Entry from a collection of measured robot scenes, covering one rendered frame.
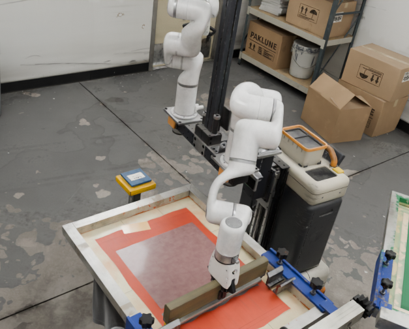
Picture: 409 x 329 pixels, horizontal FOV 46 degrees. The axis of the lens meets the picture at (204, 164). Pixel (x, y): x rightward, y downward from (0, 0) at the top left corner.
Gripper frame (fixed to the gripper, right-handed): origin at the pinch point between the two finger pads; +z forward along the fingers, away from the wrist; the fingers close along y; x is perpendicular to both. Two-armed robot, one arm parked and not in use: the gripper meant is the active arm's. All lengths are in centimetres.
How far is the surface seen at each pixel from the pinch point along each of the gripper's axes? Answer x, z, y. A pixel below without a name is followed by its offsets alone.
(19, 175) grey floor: -9, 103, 226
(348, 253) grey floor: -170, 103, 43
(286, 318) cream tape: -15.7, 5.8, -17.5
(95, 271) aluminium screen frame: 29.3, 2.4, 28.3
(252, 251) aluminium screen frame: -25.1, 3.8, 10.2
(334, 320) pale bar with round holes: -21.5, -2.8, -29.8
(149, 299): 18.3, 5.8, 12.0
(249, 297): -11.1, 5.9, -4.3
